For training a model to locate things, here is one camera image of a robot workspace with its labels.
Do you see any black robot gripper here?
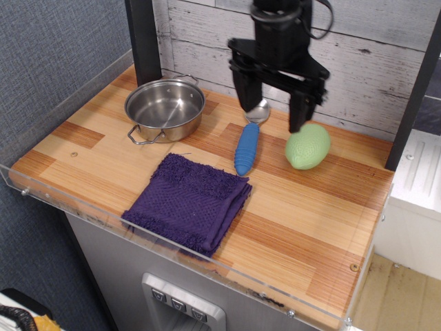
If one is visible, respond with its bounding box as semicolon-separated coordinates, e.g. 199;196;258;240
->
228;13;330;133

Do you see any green toy lime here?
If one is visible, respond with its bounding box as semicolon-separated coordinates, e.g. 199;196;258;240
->
285;123;331;170

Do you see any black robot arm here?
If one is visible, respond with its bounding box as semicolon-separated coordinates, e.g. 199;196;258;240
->
228;1;330;133

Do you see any purple folded towel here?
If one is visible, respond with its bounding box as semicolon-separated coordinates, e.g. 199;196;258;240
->
121;153;252;257

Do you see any stainless steel pot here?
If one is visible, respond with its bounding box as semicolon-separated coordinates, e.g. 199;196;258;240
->
124;74;206;145

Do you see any white toy appliance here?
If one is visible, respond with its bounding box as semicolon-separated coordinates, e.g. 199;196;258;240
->
373;130;440;279

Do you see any grey toy fridge cabinet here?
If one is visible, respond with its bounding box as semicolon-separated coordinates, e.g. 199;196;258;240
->
67;214;311;330

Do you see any silver dispenser button panel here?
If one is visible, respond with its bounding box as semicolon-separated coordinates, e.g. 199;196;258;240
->
141;272;227;330

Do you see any clear acrylic table guard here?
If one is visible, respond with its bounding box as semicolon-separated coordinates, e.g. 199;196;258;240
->
1;57;392;330

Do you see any yellow object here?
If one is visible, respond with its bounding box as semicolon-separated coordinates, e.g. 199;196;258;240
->
34;315;62;331

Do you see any blue handled metal spoon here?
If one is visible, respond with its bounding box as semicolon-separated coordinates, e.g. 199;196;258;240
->
234;99;270;176

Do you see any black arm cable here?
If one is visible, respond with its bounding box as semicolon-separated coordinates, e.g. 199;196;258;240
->
302;0;335;41

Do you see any black left vertical post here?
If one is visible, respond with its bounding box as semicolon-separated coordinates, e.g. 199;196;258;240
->
125;0;162;86

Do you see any black vertical post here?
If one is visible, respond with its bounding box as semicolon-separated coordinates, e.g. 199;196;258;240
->
384;14;440;171
125;0;162;86

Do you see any black right vertical post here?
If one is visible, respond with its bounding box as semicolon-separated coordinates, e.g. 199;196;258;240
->
384;14;440;171

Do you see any black braided cable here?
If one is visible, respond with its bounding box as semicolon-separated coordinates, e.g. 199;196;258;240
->
0;305;37;331

